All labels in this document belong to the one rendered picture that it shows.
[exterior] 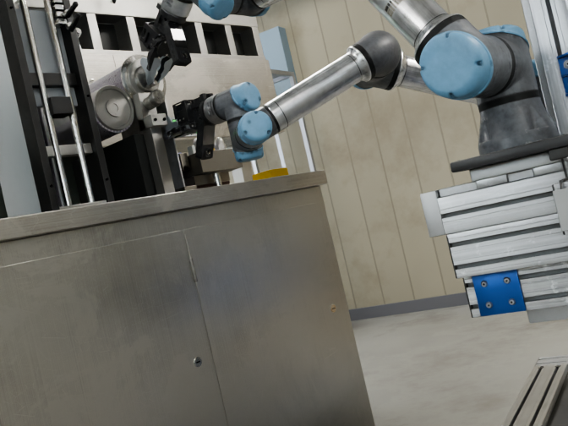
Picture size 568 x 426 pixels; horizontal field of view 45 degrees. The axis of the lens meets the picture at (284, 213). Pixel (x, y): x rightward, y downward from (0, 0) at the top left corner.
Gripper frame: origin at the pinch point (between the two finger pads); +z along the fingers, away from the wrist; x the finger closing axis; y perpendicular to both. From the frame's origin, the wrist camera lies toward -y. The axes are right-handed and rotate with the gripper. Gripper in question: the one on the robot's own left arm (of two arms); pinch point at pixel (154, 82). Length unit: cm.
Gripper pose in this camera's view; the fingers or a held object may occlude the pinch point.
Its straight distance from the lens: 193.6
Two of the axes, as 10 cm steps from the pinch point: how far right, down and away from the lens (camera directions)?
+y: -6.3, -6.4, 4.4
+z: -4.1, 7.6, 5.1
